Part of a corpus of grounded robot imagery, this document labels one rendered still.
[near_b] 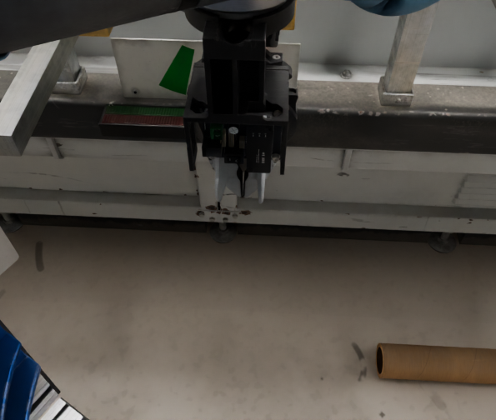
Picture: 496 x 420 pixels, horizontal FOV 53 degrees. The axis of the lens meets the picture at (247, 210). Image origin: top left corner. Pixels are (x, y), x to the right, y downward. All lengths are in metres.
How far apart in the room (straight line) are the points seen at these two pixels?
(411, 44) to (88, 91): 0.48
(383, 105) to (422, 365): 0.67
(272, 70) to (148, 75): 0.41
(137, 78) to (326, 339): 0.82
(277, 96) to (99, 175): 1.03
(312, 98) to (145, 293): 0.80
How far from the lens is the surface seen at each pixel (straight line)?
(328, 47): 0.99
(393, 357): 1.24
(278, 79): 0.37
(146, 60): 0.75
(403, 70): 0.76
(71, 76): 0.81
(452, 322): 1.42
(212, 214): 1.33
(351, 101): 0.79
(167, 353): 1.30
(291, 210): 1.31
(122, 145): 0.92
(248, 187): 0.47
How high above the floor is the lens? 1.18
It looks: 51 degrees down
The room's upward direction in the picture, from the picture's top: straight up
